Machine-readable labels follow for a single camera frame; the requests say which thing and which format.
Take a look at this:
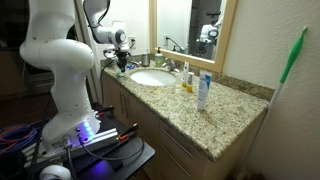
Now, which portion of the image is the tall white lotion tube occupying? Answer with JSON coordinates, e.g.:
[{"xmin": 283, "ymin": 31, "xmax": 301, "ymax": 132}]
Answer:
[{"xmin": 196, "ymin": 69, "xmax": 213, "ymax": 112}]

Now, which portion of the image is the black robot cart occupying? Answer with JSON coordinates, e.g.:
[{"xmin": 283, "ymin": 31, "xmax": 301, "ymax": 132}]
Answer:
[{"xmin": 19, "ymin": 102, "xmax": 156, "ymax": 180}]

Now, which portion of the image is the grey metal tumbler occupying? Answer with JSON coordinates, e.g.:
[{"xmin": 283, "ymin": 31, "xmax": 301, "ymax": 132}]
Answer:
[{"xmin": 141, "ymin": 52, "xmax": 151, "ymax": 68}]

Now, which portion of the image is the green soap pump bottle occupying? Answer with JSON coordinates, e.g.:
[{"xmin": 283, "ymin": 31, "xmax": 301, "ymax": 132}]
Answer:
[{"xmin": 154, "ymin": 46, "xmax": 165, "ymax": 68}]

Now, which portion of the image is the orange black clamp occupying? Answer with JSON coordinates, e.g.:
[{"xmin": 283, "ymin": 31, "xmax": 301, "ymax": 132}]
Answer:
[
  {"xmin": 95, "ymin": 104, "xmax": 115, "ymax": 118},
  {"xmin": 117, "ymin": 122, "xmax": 140, "ymax": 142}
]

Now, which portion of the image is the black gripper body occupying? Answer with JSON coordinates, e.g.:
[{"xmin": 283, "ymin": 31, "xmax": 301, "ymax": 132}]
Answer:
[{"xmin": 115, "ymin": 49, "xmax": 130, "ymax": 64}]

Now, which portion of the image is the chrome faucet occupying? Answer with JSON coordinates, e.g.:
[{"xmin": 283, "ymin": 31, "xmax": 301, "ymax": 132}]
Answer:
[{"xmin": 161, "ymin": 57, "xmax": 181, "ymax": 74}]

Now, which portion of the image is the black power cable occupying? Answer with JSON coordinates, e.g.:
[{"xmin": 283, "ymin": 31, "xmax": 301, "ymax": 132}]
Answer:
[{"xmin": 99, "ymin": 39, "xmax": 137, "ymax": 105}]

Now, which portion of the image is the white wall outlet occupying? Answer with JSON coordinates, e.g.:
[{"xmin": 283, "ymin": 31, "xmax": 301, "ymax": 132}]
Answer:
[{"xmin": 128, "ymin": 35, "xmax": 137, "ymax": 51}]

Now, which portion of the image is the wooden framed mirror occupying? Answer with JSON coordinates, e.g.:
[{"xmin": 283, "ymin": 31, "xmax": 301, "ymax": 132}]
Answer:
[{"xmin": 148, "ymin": 0, "xmax": 239, "ymax": 74}]

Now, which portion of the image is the aluminium mounting rail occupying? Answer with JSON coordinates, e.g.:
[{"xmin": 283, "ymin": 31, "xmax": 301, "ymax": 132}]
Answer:
[{"xmin": 22, "ymin": 127, "xmax": 121, "ymax": 168}]

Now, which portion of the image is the white oval sink basin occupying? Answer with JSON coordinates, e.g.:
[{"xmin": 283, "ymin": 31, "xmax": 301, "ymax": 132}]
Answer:
[{"xmin": 129, "ymin": 68, "xmax": 178, "ymax": 87}]

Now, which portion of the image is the wooden vanity cabinet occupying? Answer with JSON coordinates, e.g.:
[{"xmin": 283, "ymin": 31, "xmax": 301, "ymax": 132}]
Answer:
[{"xmin": 101, "ymin": 70, "xmax": 269, "ymax": 180}]

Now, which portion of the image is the white round device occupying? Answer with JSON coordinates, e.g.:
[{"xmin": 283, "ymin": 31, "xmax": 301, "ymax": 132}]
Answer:
[{"xmin": 38, "ymin": 164, "xmax": 72, "ymax": 180}]

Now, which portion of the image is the green handled mop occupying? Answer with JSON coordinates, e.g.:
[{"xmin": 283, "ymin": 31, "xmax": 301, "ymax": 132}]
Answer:
[{"xmin": 233, "ymin": 26, "xmax": 309, "ymax": 180}]

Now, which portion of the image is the white door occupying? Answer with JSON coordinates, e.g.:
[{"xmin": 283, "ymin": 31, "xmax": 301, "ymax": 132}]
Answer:
[{"xmin": 73, "ymin": 0, "xmax": 103, "ymax": 105}]

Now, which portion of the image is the small yellow bottle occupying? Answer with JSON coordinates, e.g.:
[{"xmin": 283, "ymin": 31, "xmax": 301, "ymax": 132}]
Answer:
[
  {"xmin": 185, "ymin": 71, "xmax": 195, "ymax": 94},
  {"xmin": 181, "ymin": 61, "xmax": 190, "ymax": 89}
]

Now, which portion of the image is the blue orange cable coil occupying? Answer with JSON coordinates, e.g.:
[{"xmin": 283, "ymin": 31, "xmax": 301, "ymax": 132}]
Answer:
[{"xmin": 0, "ymin": 123, "xmax": 40, "ymax": 155}]

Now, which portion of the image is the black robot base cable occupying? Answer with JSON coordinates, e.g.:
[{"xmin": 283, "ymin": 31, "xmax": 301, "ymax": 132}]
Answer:
[
  {"xmin": 77, "ymin": 134, "xmax": 145, "ymax": 162},
  {"xmin": 62, "ymin": 134, "xmax": 79, "ymax": 180}
]

